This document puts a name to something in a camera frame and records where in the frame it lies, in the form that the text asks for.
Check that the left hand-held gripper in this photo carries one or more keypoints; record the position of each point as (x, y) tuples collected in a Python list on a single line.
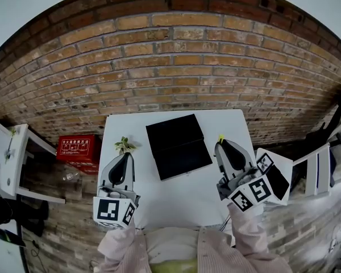
[(110, 209)]

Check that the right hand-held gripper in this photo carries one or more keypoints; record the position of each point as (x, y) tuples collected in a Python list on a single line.
[(253, 192)]

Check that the black box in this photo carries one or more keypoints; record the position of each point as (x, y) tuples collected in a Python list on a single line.
[(173, 135)]

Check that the person's right forearm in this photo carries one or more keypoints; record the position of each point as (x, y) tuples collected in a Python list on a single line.
[(244, 229)]

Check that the person's left forearm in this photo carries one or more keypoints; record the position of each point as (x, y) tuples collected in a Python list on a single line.
[(119, 243)]

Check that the red fire equipment box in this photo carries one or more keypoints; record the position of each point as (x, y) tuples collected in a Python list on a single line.
[(74, 149)]

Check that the clear plastic bottle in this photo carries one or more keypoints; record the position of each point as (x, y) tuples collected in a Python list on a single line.
[(71, 176)]

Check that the small green-white potted plant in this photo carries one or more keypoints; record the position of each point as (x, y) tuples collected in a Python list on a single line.
[(125, 145)]

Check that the black cloth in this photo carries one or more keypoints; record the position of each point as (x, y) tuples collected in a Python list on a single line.
[(278, 181)]

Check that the person's torso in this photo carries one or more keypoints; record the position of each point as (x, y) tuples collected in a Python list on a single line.
[(173, 243)]

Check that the black swivel chair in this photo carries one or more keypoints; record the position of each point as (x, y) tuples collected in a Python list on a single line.
[(31, 212)]

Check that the white wooden chair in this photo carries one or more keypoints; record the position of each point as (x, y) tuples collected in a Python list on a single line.
[(321, 175)]

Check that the thin green plant sprig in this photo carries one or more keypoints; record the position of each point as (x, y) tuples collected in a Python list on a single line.
[(12, 131)]

